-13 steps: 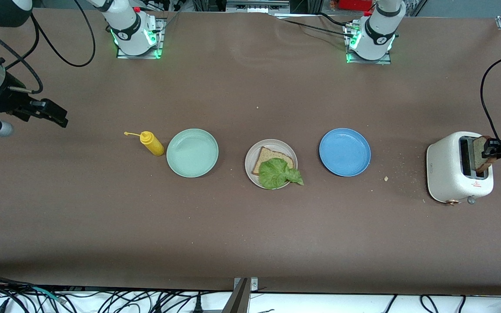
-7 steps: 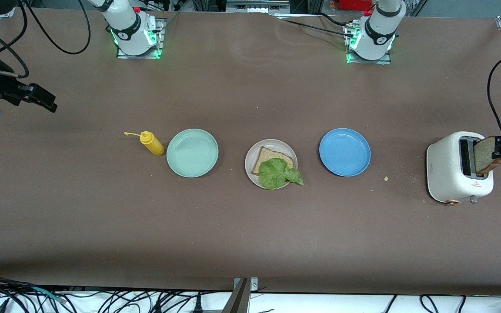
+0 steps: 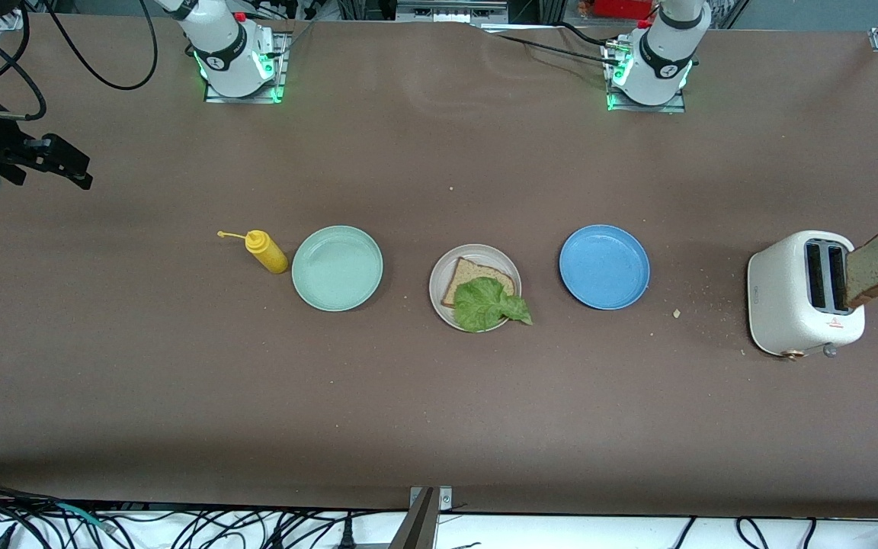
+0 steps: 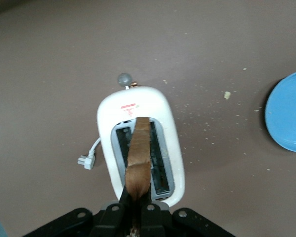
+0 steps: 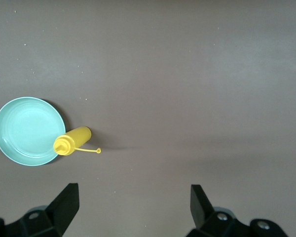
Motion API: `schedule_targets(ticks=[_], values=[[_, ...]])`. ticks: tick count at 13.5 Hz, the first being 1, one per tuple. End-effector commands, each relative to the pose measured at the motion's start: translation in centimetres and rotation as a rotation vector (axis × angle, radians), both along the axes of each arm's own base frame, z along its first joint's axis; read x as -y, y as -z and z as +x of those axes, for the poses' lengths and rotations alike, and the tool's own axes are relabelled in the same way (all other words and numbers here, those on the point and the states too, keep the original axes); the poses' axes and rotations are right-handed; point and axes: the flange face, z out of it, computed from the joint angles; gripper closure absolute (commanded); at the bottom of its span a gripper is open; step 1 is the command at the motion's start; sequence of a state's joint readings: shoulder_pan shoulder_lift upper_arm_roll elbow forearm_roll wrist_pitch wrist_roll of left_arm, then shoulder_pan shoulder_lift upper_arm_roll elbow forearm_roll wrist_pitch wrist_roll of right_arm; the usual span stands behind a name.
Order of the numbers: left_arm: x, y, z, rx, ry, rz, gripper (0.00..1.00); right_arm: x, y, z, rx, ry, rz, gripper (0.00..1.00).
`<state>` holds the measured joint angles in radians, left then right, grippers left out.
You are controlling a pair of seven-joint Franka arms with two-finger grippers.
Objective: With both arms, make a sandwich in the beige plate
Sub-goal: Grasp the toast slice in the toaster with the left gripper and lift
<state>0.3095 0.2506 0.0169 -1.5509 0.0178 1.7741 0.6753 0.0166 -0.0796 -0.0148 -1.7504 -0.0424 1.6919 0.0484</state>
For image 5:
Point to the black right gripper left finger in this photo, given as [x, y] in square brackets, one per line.
[54, 217]

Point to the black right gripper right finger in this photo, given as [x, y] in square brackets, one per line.
[212, 222]

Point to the mint green plate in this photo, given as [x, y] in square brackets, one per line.
[27, 130]

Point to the yellow squeeze bottle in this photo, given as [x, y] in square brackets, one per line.
[75, 138]

